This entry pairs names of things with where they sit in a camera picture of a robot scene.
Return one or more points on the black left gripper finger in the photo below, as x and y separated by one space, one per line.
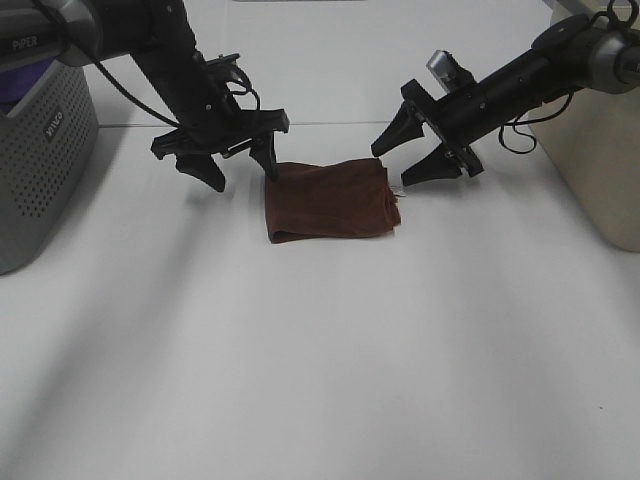
262 150
200 165

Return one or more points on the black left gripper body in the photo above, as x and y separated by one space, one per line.
216 113

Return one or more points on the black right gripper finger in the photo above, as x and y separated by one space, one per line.
438 165
404 127

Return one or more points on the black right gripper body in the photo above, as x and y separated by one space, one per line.
458 119

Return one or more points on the brown towel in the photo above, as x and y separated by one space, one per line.
350 199

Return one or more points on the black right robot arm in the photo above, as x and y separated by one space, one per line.
576 53

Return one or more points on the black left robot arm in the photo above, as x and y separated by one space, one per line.
156 34

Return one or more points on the beige plastic bin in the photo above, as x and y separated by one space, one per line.
595 143

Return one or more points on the grey perforated basket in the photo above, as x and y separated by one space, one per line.
47 140

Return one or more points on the purple cloth in basket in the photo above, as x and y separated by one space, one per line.
15 84

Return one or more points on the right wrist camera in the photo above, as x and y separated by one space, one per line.
448 72

